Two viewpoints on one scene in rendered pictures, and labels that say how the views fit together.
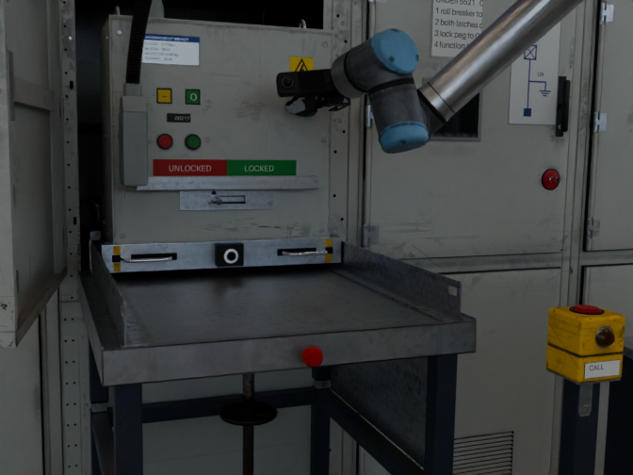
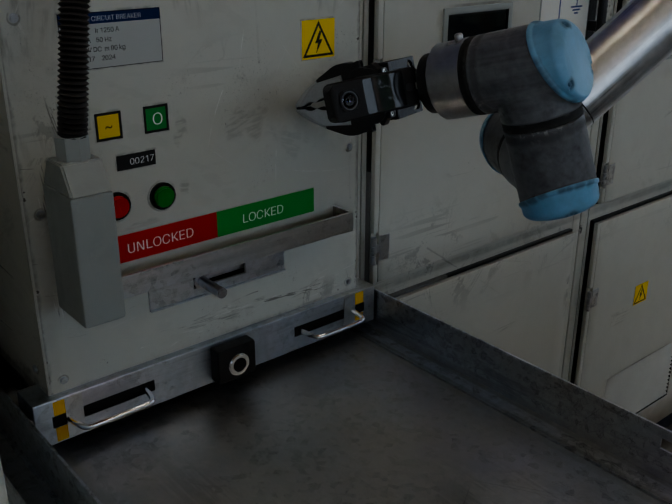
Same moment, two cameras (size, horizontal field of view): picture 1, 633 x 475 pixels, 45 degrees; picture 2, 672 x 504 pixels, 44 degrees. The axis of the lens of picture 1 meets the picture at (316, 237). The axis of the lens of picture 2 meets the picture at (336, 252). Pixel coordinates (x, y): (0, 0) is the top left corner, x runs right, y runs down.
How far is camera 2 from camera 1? 0.83 m
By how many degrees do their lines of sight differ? 24
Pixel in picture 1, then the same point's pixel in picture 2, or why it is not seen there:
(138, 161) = (108, 281)
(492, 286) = (508, 274)
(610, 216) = (625, 156)
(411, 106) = (587, 155)
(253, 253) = (263, 344)
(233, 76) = (217, 70)
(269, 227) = (280, 297)
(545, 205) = not seen: hidden behind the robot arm
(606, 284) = (613, 237)
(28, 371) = not seen: outside the picture
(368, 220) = (377, 228)
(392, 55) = (571, 75)
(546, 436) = not seen: hidden behind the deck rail
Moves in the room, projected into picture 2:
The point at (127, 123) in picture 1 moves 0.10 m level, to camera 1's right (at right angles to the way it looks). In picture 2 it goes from (81, 220) to (182, 210)
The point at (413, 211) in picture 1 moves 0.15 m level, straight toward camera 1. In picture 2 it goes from (429, 203) to (457, 231)
